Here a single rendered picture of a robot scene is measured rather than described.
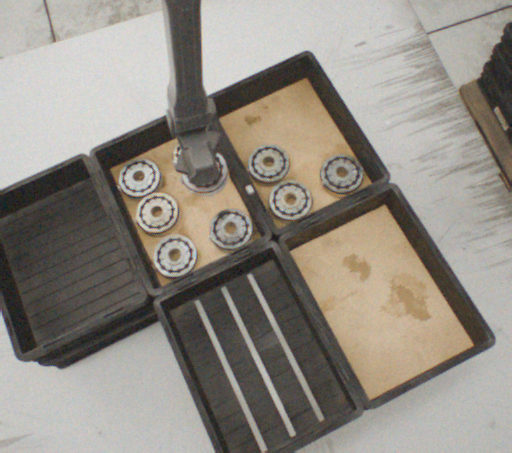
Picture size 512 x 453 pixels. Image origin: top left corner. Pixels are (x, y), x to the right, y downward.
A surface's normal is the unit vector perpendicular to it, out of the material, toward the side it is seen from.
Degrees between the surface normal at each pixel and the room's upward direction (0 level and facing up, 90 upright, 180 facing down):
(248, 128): 0
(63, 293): 0
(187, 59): 90
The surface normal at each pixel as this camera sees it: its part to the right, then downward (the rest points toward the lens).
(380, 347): -0.07, -0.35
